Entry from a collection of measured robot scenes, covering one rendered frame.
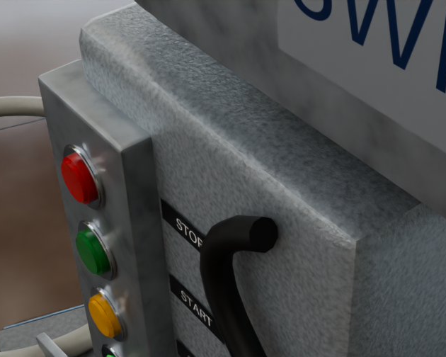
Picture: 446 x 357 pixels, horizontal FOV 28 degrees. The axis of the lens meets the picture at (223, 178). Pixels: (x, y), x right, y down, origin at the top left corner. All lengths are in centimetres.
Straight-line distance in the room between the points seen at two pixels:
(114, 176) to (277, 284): 10
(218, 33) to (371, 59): 8
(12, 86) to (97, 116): 285
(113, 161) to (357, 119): 16
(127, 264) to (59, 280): 203
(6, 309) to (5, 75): 115
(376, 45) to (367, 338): 14
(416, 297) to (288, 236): 6
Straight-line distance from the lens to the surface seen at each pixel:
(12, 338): 126
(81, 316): 126
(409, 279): 35
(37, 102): 138
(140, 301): 46
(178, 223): 41
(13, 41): 353
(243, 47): 31
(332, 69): 27
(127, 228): 43
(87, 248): 47
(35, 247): 259
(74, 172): 44
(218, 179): 36
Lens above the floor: 175
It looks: 40 degrees down
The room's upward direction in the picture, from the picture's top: 3 degrees counter-clockwise
